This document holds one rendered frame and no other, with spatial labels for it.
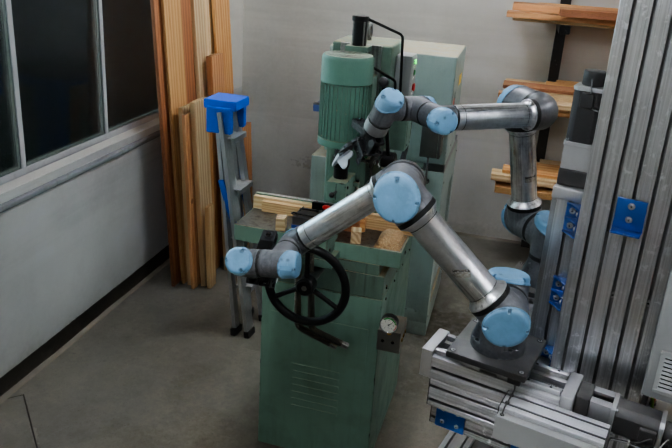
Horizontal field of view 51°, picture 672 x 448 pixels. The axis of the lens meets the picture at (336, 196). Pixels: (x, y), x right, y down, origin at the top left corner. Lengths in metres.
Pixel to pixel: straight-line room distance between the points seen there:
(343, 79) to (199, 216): 1.76
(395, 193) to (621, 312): 0.74
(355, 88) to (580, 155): 0.75
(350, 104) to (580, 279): 0.90
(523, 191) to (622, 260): 0.54
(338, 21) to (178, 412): 2.77
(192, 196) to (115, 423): 1.31
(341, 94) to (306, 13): 2.55
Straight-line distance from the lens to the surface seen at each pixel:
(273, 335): 2.62
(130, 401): 3.16
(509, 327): 1.79
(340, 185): 2.42
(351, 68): 2.29
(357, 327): 2.49
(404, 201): 1.67
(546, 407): 2.00
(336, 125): 2.34
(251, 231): 2.47
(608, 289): 2.04
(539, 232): 2.37
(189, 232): 3.85
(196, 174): 3.77
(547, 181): 4.30
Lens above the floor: 1.85
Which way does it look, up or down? 20 degrees down
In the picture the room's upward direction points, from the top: 4 degrees clockwise
